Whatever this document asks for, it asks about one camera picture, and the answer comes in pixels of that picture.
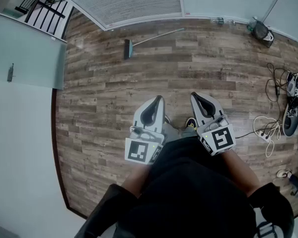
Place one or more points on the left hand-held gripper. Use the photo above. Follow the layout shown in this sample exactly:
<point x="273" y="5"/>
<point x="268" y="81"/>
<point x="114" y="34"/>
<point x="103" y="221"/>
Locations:
<point x="136" y="150"/>

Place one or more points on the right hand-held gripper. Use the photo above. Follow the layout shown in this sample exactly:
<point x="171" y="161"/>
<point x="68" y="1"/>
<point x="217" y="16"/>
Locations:
<point x="221" y="139"/>

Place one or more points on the teal broom with black bristles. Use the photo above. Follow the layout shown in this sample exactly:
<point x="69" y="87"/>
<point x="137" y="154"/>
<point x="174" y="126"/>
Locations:
<point x="127" y="49"/>

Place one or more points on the person's right forearm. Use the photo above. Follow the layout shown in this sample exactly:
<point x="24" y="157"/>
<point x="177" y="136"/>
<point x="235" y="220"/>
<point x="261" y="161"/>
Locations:
<point x="241" y="170"/>

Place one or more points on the person's left forearm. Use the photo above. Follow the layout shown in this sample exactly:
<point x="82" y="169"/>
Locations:
<point x="136" y="177"/>

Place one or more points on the person's left shoe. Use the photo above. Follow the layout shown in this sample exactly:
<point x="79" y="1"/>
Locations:
<point x="167" y="119"/>

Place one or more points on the person's shoe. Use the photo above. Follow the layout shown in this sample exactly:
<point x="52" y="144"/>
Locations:
<point x="283" y="173"/>
<point x="191" y="123"/>
<point x="167" y="119"/>

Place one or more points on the person's right shoe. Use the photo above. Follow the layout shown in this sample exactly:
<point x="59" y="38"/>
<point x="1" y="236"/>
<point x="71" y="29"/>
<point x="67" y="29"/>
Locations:
<point x="191" y="123"/>

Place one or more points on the person's left leg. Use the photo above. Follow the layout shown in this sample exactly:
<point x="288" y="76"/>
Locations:
<point x="170" y="133"/>

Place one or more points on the person's right leg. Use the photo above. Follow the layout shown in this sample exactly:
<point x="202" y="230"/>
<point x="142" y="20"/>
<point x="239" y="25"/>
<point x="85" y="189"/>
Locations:
<point x="188" y="133"/>

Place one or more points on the white power strip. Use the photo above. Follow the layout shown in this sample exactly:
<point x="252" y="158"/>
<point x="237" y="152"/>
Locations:
<point x="264" y="136"/>

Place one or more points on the person's black shirt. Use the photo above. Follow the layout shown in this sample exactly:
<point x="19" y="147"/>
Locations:
<point x="188" y="195"/>

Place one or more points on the grey oval board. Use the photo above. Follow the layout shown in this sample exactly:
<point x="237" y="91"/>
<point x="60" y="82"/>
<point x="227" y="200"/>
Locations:
<point x="291" y="123"/>

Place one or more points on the clear plastic bottle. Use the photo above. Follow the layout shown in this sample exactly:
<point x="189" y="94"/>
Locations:
<point x="218" y="20"/>

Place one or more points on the grey handheld device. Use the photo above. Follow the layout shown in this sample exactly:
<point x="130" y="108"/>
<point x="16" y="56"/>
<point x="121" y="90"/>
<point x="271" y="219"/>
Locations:
<point x="296" y="85"/>

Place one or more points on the green plastic bottle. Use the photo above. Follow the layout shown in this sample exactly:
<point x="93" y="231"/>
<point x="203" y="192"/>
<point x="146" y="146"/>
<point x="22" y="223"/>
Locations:
<point x="250" y="27"/>

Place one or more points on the black trash bag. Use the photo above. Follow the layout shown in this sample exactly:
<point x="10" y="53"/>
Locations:
<point x="262" y="32"/>

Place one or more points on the white window blinds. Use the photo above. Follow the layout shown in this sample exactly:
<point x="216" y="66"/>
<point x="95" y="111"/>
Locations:
<point x="129" y="4"/>

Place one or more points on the frosted glass door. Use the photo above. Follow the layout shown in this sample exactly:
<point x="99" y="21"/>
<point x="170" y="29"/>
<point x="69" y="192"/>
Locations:
<point x="27" y="53"/>

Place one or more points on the black metal railing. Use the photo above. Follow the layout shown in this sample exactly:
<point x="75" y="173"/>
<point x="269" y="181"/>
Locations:
<point x="43" y="9"/>

